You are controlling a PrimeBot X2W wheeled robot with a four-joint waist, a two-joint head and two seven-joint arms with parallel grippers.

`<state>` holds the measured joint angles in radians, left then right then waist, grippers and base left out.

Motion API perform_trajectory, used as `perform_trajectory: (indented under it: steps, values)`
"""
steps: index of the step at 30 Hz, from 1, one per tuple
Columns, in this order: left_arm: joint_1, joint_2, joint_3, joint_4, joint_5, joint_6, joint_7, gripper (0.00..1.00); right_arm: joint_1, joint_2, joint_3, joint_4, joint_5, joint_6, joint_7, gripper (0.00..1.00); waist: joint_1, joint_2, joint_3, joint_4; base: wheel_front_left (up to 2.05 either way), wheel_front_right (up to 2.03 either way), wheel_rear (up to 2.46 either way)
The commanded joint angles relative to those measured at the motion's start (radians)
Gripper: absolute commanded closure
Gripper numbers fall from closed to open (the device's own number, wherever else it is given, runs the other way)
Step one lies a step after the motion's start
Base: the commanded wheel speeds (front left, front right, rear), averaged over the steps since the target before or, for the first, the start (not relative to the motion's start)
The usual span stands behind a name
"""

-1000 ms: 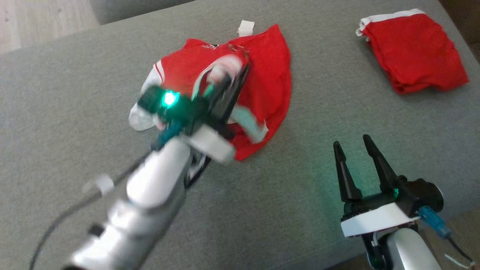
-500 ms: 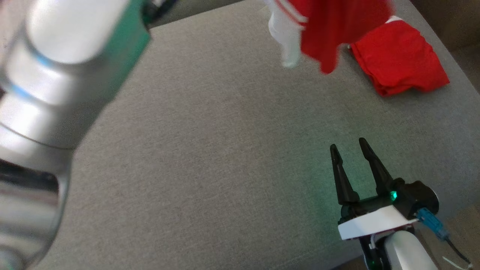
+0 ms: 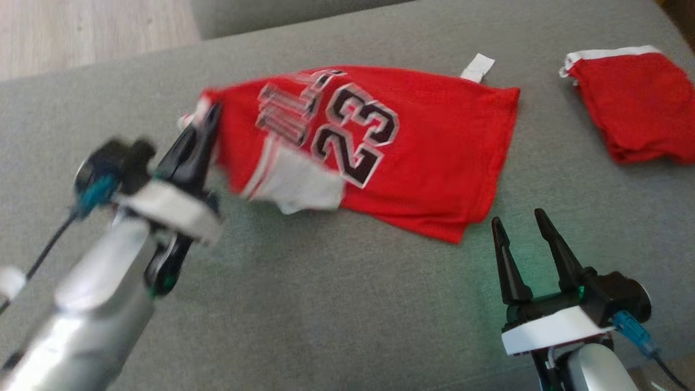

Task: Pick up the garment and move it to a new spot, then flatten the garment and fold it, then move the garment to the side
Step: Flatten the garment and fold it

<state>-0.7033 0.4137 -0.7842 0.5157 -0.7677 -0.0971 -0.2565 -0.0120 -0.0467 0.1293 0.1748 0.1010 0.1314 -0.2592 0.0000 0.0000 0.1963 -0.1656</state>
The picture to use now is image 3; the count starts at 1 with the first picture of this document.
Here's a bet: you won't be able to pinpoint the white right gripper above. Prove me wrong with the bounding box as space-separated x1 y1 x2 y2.
491 208 615 357

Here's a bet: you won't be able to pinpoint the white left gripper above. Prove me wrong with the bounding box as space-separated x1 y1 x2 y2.
113 102 224 246

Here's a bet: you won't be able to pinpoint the red number 23 basketball jersey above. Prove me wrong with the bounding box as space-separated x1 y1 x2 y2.
179 53 521 245

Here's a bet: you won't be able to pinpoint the red shorts with white stripe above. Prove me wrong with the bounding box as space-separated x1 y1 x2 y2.
559 45 695 166

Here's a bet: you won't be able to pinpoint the grey fabric sofa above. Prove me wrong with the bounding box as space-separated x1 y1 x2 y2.
0 0 695 391

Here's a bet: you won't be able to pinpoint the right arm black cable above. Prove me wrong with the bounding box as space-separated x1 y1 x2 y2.
612 311 691 391

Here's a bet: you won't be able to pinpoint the white cable clip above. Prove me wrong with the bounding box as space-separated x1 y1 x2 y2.
0 266 27 301

